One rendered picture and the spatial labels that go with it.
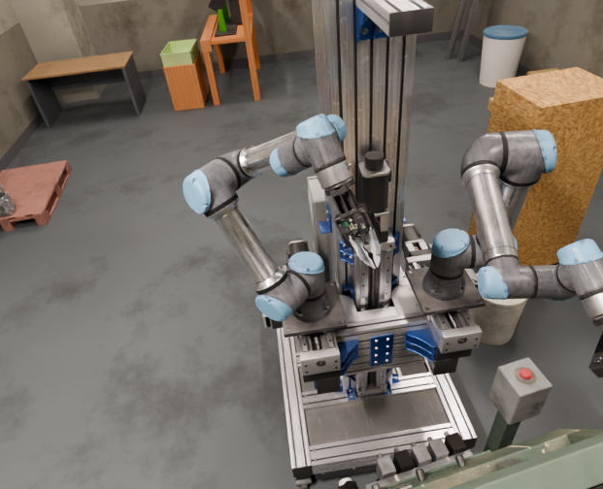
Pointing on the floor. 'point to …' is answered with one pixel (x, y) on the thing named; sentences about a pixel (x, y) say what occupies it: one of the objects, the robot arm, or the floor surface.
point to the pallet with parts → (19, 195)
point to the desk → (68, 69)
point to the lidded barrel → (501, 52)
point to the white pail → (498, 319)
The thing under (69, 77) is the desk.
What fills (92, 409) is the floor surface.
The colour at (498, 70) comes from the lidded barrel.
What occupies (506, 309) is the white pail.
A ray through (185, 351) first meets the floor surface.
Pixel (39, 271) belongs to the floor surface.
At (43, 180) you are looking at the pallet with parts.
